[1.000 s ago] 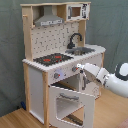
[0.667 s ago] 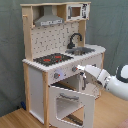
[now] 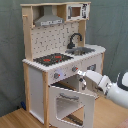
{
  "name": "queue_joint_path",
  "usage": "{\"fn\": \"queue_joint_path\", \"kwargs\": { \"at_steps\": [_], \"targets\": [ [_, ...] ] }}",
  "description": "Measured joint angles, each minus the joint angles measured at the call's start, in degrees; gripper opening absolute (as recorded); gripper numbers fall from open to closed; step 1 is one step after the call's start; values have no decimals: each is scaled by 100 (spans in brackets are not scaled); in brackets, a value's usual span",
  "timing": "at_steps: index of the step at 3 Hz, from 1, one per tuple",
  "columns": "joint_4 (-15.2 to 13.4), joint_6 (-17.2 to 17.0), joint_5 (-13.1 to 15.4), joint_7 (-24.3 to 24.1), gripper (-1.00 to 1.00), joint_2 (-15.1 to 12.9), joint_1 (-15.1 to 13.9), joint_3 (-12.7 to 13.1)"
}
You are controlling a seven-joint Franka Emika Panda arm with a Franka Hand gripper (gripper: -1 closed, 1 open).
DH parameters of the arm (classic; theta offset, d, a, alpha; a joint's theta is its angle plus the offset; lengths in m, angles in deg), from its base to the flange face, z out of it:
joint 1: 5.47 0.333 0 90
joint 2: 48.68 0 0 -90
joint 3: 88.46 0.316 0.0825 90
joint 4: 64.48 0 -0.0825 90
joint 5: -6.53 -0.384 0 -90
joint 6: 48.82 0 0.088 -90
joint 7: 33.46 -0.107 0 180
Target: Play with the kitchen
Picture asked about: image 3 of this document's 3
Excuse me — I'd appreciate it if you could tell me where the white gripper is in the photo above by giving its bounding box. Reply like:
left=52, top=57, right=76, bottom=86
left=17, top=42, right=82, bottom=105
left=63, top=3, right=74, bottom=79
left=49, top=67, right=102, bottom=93
left=77, top=70, right=111, bottom=96

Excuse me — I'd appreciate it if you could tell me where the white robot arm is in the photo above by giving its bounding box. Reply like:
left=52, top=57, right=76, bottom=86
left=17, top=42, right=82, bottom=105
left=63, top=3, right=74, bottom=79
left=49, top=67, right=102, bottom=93
left=77, top=70, right=128, bottom=109

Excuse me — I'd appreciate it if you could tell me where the wooden toy kitchen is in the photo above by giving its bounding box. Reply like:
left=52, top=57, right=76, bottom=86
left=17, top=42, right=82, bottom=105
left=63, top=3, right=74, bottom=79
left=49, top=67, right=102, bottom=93
left=22, top=2, right=105, bottom=128

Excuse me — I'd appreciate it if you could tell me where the right red stove knob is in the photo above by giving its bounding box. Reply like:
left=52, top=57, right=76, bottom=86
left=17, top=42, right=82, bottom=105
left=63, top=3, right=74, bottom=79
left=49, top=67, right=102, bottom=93
left=72, top=66, right=78, bottom=72

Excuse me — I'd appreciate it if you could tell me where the grey toy sink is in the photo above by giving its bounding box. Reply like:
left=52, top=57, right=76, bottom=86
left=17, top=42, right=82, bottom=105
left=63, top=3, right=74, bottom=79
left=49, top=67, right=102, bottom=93
left=65, top=47, right=95, bottom=56

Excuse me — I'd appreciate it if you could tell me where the black toy faucet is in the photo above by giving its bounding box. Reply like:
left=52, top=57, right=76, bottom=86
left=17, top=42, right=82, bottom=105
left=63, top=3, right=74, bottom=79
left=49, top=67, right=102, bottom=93
left=67, top=33, right=83, bottom=49

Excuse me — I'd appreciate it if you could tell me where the white oven door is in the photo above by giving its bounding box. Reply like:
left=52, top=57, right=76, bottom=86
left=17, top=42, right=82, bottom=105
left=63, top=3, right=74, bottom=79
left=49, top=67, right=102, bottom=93
left=49, top=86, right=95, bottom=128

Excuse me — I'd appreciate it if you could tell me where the black toy stovetop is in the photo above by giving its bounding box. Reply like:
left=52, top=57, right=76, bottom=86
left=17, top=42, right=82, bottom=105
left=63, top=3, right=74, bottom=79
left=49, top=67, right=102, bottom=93
left=34, top=53, right=71, bottom=67

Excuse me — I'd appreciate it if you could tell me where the toy microwave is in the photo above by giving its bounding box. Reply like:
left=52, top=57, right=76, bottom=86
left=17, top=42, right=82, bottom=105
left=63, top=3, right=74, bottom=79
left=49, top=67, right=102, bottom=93
left=66, top=3, right=90, bottom=21

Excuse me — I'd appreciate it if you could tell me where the grey range hood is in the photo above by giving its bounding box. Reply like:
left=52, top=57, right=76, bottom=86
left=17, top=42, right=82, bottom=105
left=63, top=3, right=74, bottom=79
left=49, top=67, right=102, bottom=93
left=35, top=5, right=64, bottom=27

